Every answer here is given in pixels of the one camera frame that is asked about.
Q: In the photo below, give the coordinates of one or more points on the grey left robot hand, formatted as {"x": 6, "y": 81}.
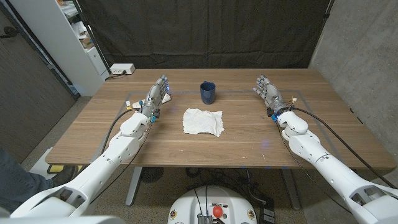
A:
{"x": 154, "y": 96}

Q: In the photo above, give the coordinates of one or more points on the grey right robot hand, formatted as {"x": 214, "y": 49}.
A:
{"x": 272, "y": 95}

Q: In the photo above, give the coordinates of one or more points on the white paper towel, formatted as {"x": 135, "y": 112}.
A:
{"x": 202, "y": 123}

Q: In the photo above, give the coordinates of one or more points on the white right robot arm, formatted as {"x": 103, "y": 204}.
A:
{"x": 326, "y": 168}

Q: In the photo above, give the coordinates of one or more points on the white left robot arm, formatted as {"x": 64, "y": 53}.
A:
{"x": 109, "y": 155}

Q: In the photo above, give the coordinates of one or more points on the white speckled power strip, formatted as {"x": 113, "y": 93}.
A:
{"x": 166, "y": 98}

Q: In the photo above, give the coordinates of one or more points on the dark blue cup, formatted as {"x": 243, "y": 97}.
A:
{"x": 207, "y": 93}

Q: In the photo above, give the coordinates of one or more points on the black floor power strip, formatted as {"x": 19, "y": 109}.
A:
{"x": 267, "y": 214}

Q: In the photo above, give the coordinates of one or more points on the white outlet box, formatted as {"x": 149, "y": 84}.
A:
{"x": 122, "y": 68}

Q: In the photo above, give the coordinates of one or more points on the black round floor disc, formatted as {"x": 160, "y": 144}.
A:
{"x": 151, "y": 174}

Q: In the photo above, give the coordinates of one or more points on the black backdrop curtain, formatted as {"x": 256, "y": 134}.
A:
{"x": 202, "y": 31}

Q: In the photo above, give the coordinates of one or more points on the black backdrop stand pole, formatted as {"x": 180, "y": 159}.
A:
{"x": 93, "y": 40}

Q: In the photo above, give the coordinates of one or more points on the cardboard box on shelf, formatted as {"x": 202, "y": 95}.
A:
{"x": 87, "y": 42}

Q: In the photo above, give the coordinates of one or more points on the grey table leg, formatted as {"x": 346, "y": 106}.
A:
{"x": 290, "y": 189}
{"x": 133, "y": 186}

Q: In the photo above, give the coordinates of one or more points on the white shelf cabinet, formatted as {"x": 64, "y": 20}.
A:
{"x": 56, "y": 40}

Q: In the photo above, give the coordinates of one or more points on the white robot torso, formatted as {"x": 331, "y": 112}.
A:
{"x": 214, "y": 199}

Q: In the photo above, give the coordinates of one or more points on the person's dark shoe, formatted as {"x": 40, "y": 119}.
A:
{"x": 63, "y": 175}

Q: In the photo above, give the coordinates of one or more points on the yellow floor object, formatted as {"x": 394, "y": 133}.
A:
{"x": 56, "y": 169}

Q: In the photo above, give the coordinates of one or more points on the red emergency stop button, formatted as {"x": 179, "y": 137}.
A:
{"x": 217, "y": 211}

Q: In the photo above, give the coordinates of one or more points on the person's leg in jeans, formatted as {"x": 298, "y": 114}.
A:
{"x": 15, "y": 183}

